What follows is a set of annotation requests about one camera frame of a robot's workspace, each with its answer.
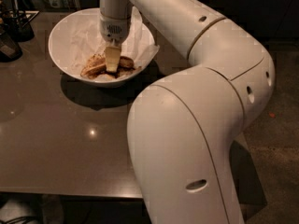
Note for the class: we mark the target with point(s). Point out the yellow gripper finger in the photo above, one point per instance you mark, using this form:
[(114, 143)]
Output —
[(113, 55)]

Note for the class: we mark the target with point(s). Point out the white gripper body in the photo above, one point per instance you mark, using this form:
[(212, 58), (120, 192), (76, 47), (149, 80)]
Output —
[(114, 29)]

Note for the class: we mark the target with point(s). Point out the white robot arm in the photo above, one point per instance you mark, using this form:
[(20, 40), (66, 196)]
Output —
[(181, 127)]

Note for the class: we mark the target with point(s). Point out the white ceramic bowl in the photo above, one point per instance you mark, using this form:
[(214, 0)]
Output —
[(59, 48)]

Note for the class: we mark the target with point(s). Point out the crumpled white paper liner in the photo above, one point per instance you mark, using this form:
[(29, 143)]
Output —
[(85, 41)]

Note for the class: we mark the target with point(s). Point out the black utensil holder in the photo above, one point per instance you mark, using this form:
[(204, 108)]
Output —
[(19, 27)]

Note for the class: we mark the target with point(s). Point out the dark appliance at left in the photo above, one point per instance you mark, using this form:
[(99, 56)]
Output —
[(9, 49)]

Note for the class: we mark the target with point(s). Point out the white cloth under table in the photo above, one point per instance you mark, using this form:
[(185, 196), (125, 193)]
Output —
[(20, 208)]

